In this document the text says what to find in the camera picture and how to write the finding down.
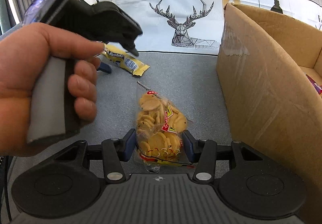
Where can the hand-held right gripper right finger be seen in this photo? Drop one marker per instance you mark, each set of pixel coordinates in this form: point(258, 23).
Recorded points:
point(188, 144)

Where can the clear bag of yellow chips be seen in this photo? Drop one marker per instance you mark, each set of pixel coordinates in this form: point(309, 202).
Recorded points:
point(156, 118)

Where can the cardboard box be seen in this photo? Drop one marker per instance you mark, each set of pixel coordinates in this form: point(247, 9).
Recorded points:
point(264, 88)

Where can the purple chocolate bar packet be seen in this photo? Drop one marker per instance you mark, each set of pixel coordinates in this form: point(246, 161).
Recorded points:
point(315, 84)

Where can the yellow candy bar packet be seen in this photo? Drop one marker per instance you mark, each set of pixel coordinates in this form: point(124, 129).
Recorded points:
point(125, 62)

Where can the person's left hand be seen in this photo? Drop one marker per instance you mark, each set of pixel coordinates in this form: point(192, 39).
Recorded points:
point(22, 70)

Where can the grey deer printed cloth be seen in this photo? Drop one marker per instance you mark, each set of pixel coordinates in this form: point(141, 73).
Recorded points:
point(176, 12)

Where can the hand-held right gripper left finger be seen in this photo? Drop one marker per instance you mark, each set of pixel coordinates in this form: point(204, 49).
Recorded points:
point(129, 143)

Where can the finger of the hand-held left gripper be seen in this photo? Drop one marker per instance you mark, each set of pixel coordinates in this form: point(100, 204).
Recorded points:
point(130, 47)
point(105, 68)

